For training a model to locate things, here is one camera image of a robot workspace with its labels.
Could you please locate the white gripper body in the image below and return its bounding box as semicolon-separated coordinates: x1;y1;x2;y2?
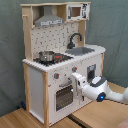
71;73;87;100

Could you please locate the white oven door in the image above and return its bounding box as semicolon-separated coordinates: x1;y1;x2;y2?
49;74;82;125

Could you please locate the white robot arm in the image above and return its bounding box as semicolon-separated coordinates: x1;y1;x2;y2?
71;73;128;105

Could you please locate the wooden toy kitchen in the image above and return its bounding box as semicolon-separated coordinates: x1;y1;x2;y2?
22;2;105;127

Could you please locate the right red stove knob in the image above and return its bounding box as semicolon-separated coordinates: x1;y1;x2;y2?
71;66;78;73

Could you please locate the red stove knob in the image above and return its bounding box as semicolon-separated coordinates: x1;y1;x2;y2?
71;66;78;73
54;73;60;79

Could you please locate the left red stove knob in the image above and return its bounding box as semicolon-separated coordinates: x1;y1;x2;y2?
54;73;60;79

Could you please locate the grey toy sink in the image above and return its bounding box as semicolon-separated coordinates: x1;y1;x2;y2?
66;47;94;56

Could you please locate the black toy stovetop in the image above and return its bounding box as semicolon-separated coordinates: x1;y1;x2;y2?
34;53;71;66

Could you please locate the black toy faucet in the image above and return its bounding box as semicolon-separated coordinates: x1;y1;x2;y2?
67;33;82;49

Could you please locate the silver toy pot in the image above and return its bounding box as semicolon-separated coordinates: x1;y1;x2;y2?
39;51;54;62

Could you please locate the grey fabric backdrop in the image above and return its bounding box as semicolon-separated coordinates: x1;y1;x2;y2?
0;0;128;117

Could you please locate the white toy microwave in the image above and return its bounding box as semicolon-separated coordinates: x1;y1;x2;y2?
67;3;90;21

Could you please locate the grey range hood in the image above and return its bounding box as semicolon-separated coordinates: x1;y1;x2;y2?
33;5;64;27

